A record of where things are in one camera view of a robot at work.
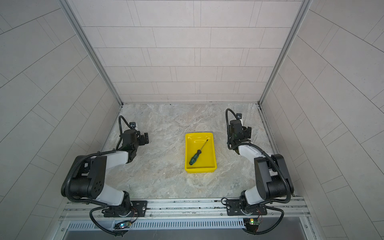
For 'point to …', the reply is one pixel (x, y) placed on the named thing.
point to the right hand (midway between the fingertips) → (239, 125)
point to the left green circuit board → (122, 225)
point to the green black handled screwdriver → (195, 157)
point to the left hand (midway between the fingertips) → (142, 130)
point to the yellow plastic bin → (200, 156)
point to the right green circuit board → (251, 224)
